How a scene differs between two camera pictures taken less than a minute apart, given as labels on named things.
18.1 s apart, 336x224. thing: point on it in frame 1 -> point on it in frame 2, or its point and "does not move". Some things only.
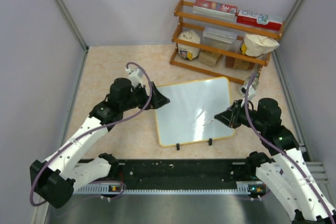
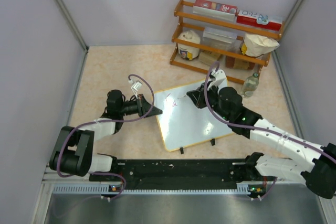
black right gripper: x=230 y=116 -> x=197 y=96
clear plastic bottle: x=255 y=83 does not move
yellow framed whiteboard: x=189 y=117 does not move
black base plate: x=178 y=171 does not move
